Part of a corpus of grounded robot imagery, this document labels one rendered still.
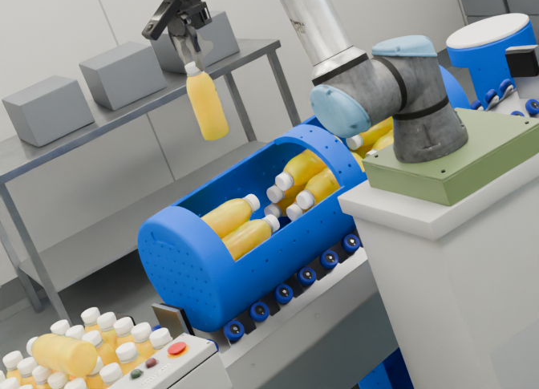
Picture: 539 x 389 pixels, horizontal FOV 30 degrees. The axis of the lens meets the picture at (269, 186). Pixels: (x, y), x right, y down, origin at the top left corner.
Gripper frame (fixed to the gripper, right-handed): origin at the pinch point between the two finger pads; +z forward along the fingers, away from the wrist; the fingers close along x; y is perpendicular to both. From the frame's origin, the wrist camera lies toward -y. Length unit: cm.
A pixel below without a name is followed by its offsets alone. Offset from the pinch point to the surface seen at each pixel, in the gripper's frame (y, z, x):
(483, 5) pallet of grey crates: 322, 115, 198
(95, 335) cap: -59, 32, -26
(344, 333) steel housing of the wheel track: -9, 61, -38
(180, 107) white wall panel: 154, 109, 286
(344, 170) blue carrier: 6.9, 27.1, -35.8
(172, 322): -42, 39, -27
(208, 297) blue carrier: -36, 35, -34
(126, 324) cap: -53, 32, -29
